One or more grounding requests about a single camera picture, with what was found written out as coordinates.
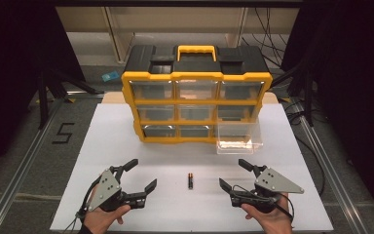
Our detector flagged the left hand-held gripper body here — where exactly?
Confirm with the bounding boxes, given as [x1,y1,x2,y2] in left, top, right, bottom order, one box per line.
[86,165,148,214]

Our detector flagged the person's left hand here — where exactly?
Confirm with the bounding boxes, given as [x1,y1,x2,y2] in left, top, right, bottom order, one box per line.
[82,194,132,234]

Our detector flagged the yellow black organizer cabinet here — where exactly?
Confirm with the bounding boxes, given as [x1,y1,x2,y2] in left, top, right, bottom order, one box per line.
[121,44,274,145]

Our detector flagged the person's right hand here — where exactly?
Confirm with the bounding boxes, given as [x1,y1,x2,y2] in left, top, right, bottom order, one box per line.
[241,193,295,234]

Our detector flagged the bundle of black cables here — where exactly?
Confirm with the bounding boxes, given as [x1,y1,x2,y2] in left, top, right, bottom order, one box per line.
[242,7,294,68]

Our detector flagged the beige shelf unit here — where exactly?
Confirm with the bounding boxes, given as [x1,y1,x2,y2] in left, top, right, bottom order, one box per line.
[56,7,300,65]

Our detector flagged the small blue packet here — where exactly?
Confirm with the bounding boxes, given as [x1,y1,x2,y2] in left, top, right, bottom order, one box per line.
[101,70,121,83]

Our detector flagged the left hand-held gripper cable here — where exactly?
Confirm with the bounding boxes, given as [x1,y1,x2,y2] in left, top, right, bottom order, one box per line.
[62,176,101,234]

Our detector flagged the set of clear cabinet drawers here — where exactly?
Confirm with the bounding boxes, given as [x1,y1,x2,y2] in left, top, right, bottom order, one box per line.
[130,79,265,138]

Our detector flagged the clear plastic drawer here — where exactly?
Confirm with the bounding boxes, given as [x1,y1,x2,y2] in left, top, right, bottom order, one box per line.
[214,121,265,155]

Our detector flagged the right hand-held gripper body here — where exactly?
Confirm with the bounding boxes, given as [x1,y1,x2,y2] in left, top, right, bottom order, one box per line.
[230,166,306,215]

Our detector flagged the right hand-held gripper cable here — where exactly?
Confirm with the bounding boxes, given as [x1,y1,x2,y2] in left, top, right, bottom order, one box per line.
[232,184,296,223]

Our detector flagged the black floor cable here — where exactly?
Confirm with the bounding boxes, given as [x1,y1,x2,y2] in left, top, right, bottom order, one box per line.
[283,101,327,197]

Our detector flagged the black metal stand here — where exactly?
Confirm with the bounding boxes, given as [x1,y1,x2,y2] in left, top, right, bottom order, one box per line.
[36,66,105,131]
[269,62,317,129]

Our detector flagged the aluminium floor rail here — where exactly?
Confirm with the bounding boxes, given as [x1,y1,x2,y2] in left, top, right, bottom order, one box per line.
[62,91,106,99]
[0,97,66,234]
[291,103,371,234]

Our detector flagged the hand-held gripper cable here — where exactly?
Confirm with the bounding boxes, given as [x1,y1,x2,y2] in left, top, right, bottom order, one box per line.
[62,176,101,234]
[232,184,296,223]

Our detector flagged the dark curtain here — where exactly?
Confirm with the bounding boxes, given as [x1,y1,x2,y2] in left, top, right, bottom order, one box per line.
[280,0,374,228]
[0,0,86,184]

